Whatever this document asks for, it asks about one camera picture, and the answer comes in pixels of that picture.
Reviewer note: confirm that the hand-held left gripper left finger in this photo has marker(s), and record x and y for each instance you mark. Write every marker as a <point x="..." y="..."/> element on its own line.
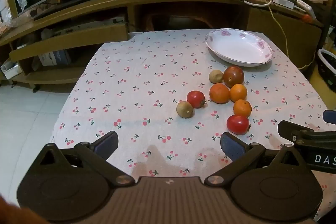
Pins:
<point x="106" y="144"/>

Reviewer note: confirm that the cherry print tablecloth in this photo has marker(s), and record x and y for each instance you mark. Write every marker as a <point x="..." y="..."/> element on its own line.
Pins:
<point x="147" y="87"/>

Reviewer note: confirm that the small orange-red ball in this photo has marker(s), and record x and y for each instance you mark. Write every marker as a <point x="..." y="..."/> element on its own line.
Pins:
<point x="307" y="18"/>

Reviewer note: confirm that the brown kiwi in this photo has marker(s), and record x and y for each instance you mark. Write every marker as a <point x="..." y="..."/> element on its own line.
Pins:
<point x="215" y="76"/>
<point x="184" y="109"/>

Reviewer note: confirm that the blue and white box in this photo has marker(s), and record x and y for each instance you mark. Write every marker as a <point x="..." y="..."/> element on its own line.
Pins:
<point x="55" y="57"/>

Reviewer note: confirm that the white adapter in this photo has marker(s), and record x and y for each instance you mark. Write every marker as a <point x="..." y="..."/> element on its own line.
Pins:
<point x="304" y="5"/>

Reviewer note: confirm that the small orange tangerine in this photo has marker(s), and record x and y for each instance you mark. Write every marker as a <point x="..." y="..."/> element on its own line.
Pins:
<point x="238" y="92"/>
<point x="242" y="108"/>

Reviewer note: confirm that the red tomato with stem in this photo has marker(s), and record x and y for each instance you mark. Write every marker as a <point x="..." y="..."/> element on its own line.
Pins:
<point x="195" y="98"/>

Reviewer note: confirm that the large orange tangerine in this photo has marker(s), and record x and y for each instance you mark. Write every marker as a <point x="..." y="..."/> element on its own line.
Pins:
<point x="219" y="93"/>

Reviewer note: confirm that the white floral plate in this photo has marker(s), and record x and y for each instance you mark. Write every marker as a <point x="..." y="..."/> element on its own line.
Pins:
<point x="239" y="47"/>

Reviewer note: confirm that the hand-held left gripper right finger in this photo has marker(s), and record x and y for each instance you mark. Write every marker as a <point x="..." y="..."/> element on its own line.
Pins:
<point x="231" y="146"/>

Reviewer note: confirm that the dark red-brown tomato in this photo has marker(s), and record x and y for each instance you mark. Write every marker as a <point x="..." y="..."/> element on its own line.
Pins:
<point x="233" y="76"/>

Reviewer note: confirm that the black basin with white rim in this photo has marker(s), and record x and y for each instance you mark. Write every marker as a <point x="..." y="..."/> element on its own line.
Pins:
<point x="326" y="64"/>

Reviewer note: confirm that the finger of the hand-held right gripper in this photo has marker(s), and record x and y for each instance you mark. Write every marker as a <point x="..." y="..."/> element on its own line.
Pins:
<point x="330" y="117"/>
<point x="294" y="129"/>

